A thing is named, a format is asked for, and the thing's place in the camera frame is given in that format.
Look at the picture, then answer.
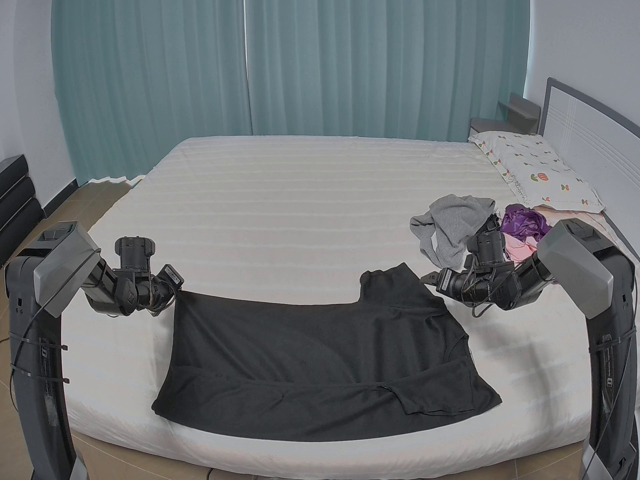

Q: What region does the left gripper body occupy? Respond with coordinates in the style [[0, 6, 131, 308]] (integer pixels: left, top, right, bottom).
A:
[[159, 264, 185, 299]]

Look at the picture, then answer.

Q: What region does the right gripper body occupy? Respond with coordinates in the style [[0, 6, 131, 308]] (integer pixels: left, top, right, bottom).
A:
[[435, 268, 466, 299]]

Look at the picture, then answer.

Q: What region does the black T-shirt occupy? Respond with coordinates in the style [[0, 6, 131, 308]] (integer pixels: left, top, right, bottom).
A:
[[151, 262, 503, 441]]

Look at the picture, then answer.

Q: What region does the bed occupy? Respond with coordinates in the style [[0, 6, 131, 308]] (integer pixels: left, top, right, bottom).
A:
[[47, 77, 640, 471]]

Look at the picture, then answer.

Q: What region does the grey garment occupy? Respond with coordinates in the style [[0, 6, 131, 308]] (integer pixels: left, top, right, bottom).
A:
[[410, 194, 497, 270]]

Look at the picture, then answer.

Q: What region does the pink garment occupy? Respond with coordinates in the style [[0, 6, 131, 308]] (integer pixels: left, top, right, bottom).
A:
[[502, 232, 539, 263]]

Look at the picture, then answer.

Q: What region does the purple garment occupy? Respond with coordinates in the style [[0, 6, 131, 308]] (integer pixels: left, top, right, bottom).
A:
[[500, 204, 551, 243]]

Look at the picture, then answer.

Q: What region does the white printed pillow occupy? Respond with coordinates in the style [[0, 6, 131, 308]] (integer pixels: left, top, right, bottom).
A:
[[467, 130, 606, 214]]

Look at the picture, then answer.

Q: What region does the black chest of drawers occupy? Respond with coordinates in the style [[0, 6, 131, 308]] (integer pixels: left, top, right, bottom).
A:
[[0, 154, 43, 264]]

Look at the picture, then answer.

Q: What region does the grey bedside table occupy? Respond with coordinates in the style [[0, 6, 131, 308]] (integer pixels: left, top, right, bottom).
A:
[[469, 92, 542, 135]]

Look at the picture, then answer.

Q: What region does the blue-green curtain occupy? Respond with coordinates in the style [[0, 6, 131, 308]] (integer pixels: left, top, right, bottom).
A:
[[50, 0, 251, 185], [243, 0, 532, 143]]

